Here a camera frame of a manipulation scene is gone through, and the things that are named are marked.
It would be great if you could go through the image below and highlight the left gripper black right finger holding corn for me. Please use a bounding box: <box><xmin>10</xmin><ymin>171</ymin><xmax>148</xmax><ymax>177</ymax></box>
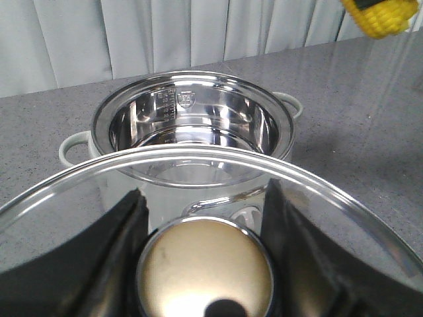
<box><xmin>355</xmin><ymin>0</ymin><xmax>380</xmax><ymax>10</ymax></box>

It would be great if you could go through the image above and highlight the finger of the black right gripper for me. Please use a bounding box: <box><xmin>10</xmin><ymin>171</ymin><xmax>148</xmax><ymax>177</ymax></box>
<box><xmin>262</xmin><ymin>179</ymin><xmax>422</xmax><ymax>316</ymax></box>

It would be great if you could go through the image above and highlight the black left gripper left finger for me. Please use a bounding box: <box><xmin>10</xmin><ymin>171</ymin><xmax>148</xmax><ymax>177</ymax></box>
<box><xmin>1</xmin><ymin>190</ymin><xmax>149</xmax><ymax>316</ymax></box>

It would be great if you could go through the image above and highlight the yellow corn cob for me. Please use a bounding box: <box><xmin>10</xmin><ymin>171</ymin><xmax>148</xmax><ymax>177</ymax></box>
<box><xmin>341</xmin><ymin>0</ymin><xmax>419</xmax><ymax>39</ymax></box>

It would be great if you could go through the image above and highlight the glass pot lid steel rim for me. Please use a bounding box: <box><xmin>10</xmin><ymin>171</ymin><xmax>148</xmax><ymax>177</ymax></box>
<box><xmin>1</xmin><ymin>145</ymin><xmax>422</xmax><ymax>316</ymax></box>

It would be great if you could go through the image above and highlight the pale green electric cooking pot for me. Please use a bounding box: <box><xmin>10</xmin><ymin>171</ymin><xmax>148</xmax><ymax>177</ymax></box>
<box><xmin>59</xmin><ymin>71</ymin><xmax>303</xmax><ymax>232</ymax></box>

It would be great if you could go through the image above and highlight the white pleated curtain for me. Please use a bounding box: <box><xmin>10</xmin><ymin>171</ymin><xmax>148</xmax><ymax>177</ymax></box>
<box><xmin>1</xmin><ymin>1</ymin><xmax>363</xmax><ymax>97</ymax></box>

